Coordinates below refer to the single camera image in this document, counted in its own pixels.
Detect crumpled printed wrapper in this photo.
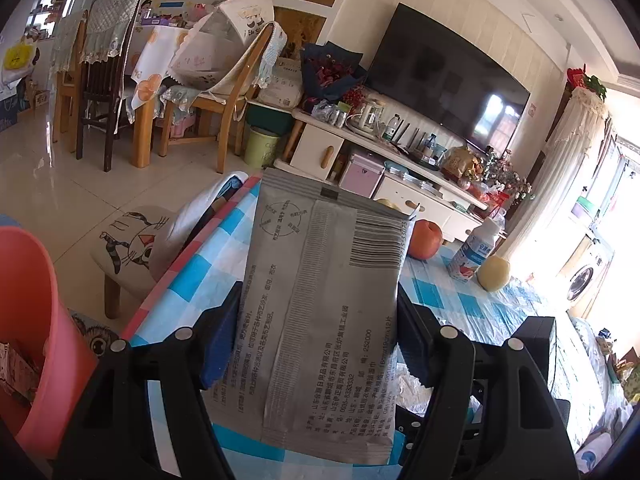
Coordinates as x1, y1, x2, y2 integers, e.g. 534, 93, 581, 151
0, 342, 42, 407

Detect gold ornament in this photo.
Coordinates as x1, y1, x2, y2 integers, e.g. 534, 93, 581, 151
442, 144, 484, 181

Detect dining table with printed cloth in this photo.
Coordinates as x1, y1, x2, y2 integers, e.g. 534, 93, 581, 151
127, 22, 191, 169

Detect red green decoration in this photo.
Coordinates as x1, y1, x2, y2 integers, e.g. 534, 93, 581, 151
566, 65, 608, 101

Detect white yoghurt bottle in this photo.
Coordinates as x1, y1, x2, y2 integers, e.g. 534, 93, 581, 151
447, 218, 503, 284

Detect dark green box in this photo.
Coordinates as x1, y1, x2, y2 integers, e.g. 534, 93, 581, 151
245, 102, 296, 136

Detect white sack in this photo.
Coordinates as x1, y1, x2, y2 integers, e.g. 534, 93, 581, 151
257, 57, 306, 111

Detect black flat television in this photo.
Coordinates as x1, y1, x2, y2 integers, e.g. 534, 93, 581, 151
364, 2, 531, 154

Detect white printed packet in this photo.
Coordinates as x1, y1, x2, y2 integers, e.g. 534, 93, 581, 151
202, 167, 419, 466

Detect yellow bag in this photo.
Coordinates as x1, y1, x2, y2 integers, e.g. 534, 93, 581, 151
3, 42, 40, 71

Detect dark wooden chair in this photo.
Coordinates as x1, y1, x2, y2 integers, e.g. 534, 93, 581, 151
74, 0, 144, 172

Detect wooden chair with lace cover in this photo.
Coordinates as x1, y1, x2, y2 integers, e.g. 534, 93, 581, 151
49, 9, 89, 154

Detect white washing machine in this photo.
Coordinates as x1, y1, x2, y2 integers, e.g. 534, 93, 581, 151
564, 239, 614, 306

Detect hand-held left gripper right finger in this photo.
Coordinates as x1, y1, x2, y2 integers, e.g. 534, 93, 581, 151
395, 287, 582, 480

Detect pink plastic bucket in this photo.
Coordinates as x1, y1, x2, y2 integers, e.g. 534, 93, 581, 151
0, 226, 99, 462

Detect white television cabinet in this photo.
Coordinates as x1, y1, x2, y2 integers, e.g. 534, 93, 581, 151
273, 107, 507, 247

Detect pink storage box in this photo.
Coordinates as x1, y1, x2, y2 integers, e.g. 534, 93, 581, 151
338, 152, 386, 199

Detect cat print stool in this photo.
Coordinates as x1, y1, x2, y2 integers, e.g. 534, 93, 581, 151
89, 204, 177, 319

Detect blue white checked tablecloth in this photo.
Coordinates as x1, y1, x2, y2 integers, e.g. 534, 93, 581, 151
122, 174, 622, 480

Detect glass electric kettle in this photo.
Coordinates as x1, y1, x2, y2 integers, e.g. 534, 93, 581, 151
347, 97, 386, 134

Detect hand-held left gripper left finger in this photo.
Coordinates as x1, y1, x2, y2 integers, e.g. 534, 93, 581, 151
52, 282, 246, 480

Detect orange red apple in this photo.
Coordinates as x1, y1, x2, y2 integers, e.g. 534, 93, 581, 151
407, 218, 445, 261

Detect light green bin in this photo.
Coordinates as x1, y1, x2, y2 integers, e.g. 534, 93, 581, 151
243, 126, 281, 170

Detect white printed cloth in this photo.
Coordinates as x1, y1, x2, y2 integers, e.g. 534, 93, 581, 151
149, 170, 251, 287

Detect dark wrapped flower bouquet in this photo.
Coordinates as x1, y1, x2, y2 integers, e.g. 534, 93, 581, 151
299, 42, 369, 101

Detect wooden chair with cloth cover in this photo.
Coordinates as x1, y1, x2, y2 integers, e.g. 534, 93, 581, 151
158, 0, 289, 174

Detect small yellow pear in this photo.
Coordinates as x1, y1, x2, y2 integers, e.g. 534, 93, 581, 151
475, 254, 512, 293

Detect lace covered standing air conditioner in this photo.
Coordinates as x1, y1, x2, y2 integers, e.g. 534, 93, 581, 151
499, 84, 609, 272

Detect cat print floor mat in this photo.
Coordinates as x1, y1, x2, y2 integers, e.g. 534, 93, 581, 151
67, 309, 127, 362

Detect artificial flower bunch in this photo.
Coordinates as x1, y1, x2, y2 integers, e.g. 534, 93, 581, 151
482, 147, 534, 206

